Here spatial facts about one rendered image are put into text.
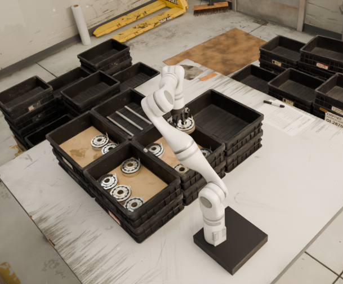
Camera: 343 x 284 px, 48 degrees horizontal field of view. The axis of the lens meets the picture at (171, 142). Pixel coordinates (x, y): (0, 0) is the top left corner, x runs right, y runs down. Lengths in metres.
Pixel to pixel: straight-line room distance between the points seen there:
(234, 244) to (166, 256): 0.31
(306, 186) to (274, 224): 0.29
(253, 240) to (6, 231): 1.97
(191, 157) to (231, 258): 0.50
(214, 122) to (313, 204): 0.69
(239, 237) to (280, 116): 0.94
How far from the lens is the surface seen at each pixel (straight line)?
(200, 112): 2.29
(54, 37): 5.17
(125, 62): 3.62
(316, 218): 1.94
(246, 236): 1.79
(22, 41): 5.01
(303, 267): 2.61
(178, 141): 1.45
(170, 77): 1.61
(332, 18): 4.71
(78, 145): 2.25
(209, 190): 1.51
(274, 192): 2.02
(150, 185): 1.91
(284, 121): 2.41
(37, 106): 3.33
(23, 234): 3.09
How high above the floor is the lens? 2.23
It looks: 42 degrees down
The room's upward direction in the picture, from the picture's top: 9 degrees counter-clockwise
